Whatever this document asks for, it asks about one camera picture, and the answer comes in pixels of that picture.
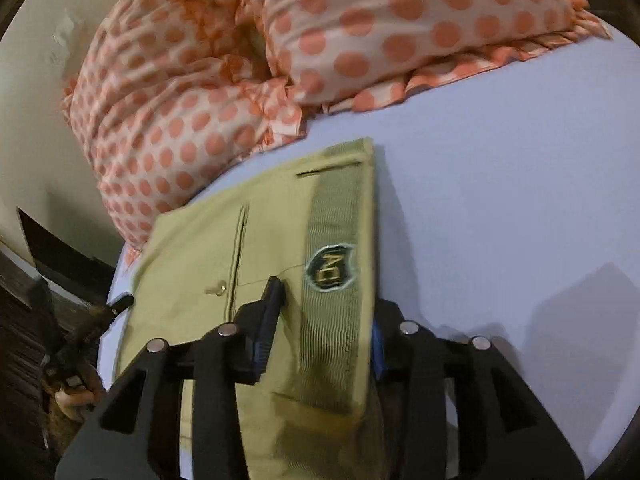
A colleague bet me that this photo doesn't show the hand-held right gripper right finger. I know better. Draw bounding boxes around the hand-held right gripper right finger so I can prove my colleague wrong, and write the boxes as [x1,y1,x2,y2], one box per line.
[370,301,587,480]

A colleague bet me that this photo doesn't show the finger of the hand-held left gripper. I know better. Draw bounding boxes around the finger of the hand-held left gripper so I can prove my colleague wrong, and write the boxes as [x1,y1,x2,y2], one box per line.
[90,293,135,332]

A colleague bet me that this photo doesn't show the pale blue bed sheet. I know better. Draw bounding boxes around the pale blue bed sheet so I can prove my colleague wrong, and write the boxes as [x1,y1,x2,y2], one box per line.
[95,35,640,480]

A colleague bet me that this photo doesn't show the khaki pants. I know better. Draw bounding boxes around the khaki pants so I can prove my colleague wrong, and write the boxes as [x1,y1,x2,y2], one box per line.
[114,137,402,480]

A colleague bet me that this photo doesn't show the orange polka dot pillow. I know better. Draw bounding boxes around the orange polka dot pillow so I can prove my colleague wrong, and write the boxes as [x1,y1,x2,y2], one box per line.
[239,0,615,115]
[59,0,312,265]

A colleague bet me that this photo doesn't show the person's left hand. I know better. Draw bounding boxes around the person's left hand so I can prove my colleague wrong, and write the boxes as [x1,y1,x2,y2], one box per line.
[52,375,109,422]

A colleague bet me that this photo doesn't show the dark wooden furniture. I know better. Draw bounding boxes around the dark wooden furniture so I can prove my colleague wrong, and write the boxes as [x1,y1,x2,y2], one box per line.
[0,207,117,466]

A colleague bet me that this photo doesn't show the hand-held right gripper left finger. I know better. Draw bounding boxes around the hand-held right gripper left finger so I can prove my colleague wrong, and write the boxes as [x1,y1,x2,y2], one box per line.
[54,275,287,480]

